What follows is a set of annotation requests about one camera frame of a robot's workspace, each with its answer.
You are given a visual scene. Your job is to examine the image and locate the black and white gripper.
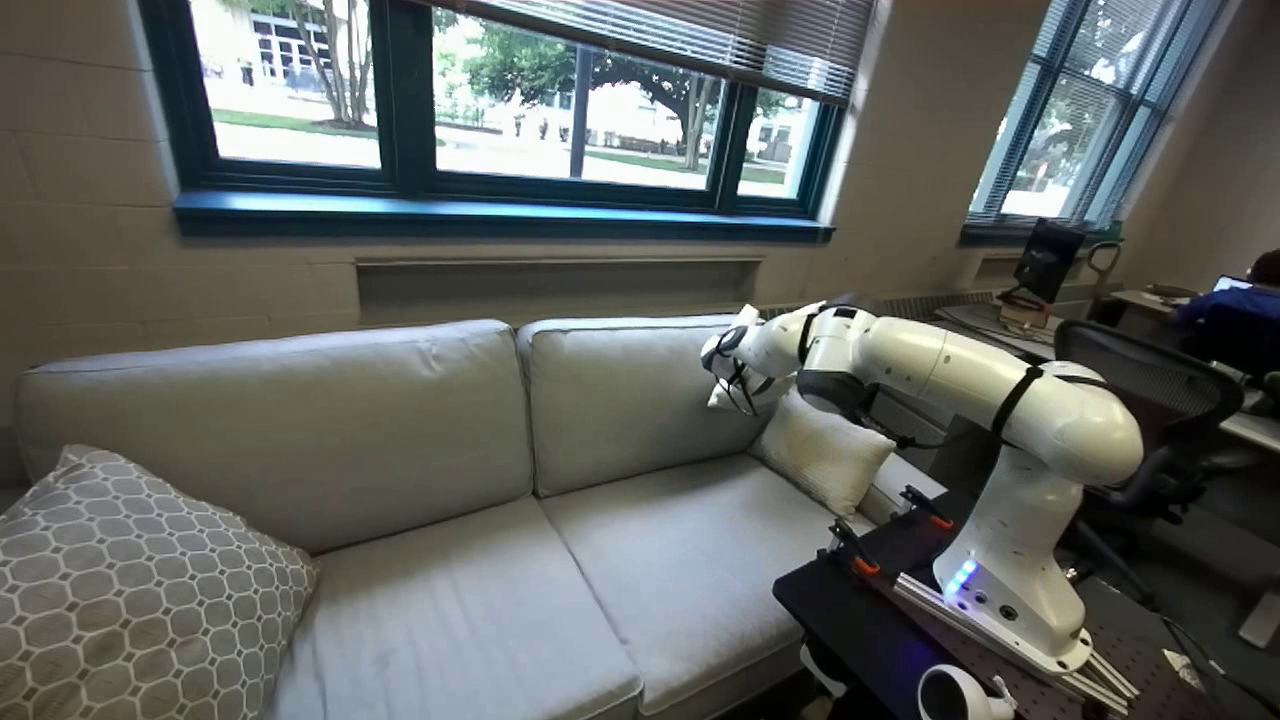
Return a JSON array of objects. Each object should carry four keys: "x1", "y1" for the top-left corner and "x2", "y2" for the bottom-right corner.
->
[{"x1": 712, "y1": 318, "x2": 797, "y2": 400}]

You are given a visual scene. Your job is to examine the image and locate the large white striped pillow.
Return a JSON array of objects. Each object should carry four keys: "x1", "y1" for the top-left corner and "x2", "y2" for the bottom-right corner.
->
[{"x1": 754, "y1": 391, "x2": 898, "y2": 517}]

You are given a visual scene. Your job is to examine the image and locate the small white striped pillow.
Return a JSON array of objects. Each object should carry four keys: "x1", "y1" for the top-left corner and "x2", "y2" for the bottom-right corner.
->
[{"x1": 702, "y1": 302, "x2": 792, "y2": 417}]

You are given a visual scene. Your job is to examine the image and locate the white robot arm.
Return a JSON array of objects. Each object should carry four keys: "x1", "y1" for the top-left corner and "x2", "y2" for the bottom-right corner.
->
[{"x1": 702, "y1": 299, "x2": 1143, "y2": 676}]

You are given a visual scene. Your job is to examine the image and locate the light grey couch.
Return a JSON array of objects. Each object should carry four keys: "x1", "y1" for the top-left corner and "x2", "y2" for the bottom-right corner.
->
[{"x1": 18, "y1": 317, "x2": 931, "y2": 720}]

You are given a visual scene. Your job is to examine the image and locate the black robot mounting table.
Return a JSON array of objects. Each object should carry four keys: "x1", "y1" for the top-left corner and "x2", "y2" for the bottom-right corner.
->
[{"x1": 771, "y1": 497, "x2": 1139, "y2": 720}]

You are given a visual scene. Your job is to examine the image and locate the grey window blinds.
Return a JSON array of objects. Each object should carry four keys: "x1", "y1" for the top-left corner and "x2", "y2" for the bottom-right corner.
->
[{"x1": 419, "y1": 0, "x2": 873, "y2": 101}]

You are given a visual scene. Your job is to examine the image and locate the white VR controller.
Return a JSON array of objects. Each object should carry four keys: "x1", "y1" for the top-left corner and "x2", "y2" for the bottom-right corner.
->
[{"x1": 916, "y1": 662, "x2": 1016, "y2": 720}]

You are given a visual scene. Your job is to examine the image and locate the black office chair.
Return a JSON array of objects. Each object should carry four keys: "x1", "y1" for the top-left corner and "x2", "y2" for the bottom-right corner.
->
[{"x1": 1057, "y1": 318, "x2": 1246, "y2": 525}]

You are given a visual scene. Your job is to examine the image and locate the teal framed window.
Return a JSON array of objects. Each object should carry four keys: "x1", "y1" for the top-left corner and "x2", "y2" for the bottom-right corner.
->
[
  {"x1": 137, "y1": 0, "x2": 855, "y2": 238},
  {"x1": 961, "y1": 0, "x2": 1232, "y2": 248}
]

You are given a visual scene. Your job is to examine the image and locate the grey patterned pillow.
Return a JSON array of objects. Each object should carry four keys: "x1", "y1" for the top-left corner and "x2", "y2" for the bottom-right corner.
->
[{"x1": 0, "y1": 445, "x2": 315, "y2": 720}]

